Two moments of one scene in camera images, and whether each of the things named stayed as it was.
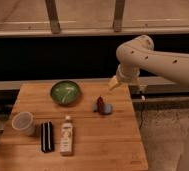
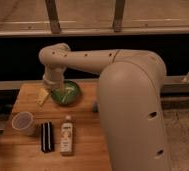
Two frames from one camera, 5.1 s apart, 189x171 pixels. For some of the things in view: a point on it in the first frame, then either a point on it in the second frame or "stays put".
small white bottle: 66,137 stays put
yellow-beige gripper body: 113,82 -> 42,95
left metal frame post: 51,6 stays put
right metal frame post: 118,15 stays put
